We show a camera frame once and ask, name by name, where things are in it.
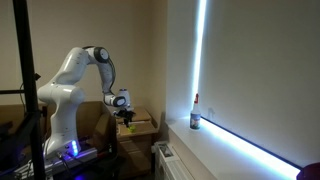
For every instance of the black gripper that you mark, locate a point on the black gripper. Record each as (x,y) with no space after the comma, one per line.
(126,114)

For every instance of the green tennis ball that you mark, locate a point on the green tennis ball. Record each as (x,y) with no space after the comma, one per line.
(132,128)

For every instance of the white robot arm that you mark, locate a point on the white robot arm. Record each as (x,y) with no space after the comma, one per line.
(63,100)

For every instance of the wooden sliding drawer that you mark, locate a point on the wooden sliding drawer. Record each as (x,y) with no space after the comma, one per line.
(146,129)

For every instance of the white remote control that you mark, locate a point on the white remote control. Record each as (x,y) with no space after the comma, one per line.
(140,122)

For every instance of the light wooden nightstand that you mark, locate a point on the light wooden nightstand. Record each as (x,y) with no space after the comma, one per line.
(136,156)

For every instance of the white ribbed radiator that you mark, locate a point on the white ribbed radiator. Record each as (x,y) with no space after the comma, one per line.
(170,166)

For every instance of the spray bottle with red trigger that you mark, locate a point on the spray bottle with red trigger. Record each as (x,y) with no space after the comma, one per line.
(195,116)

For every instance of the white window sill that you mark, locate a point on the white window sill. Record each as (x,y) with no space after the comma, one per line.
(216,150)

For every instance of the black metal stand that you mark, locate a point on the black metal stand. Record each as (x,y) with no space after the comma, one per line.
(28,66)

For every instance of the dark red round object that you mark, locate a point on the dark red round object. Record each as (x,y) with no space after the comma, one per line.
(310,171)

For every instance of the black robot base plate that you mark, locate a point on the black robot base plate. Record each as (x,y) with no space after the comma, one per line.
(100,168)

